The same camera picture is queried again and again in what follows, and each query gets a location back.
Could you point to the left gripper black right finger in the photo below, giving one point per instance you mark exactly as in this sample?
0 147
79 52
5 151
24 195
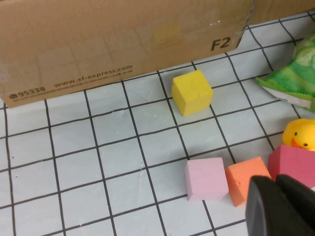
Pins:
300 194

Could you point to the green Lay's chip bag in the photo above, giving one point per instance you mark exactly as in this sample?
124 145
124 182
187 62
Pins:
292 76

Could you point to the pink foam cube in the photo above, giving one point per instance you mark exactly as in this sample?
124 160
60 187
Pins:
206 179

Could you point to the yellow foam cube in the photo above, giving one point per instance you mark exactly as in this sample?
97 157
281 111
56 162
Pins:
192 93

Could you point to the cardboard box with F2 print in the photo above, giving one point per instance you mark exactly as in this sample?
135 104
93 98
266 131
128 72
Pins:
98 44

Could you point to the yellow rubber duck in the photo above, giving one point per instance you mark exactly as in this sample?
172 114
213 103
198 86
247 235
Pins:
301 132

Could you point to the cardboard box with clear tape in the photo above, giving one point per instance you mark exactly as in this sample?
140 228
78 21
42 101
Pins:
285 9

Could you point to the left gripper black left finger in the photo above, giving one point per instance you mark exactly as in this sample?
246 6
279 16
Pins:
265 211

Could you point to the red foam cube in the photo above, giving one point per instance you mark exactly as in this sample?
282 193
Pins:
292 162

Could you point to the orange foam cube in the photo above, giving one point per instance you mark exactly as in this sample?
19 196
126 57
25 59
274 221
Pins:
242 179

